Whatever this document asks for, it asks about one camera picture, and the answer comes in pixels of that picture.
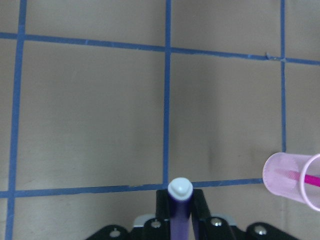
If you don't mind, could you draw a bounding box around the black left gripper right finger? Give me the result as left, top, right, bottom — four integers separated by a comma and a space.
191, 189, 296, 240

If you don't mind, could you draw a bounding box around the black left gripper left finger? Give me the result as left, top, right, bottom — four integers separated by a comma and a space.
88, 189, 171, 240

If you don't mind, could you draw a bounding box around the purple marker pen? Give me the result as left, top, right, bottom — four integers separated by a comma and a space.
167, 177, 193, 240

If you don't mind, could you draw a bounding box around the pink marker pen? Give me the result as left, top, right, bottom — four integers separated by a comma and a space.
274, 169, 320, 188

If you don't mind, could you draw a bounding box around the pink mesh cup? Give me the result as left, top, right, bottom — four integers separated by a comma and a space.
262, 152, 320, 212

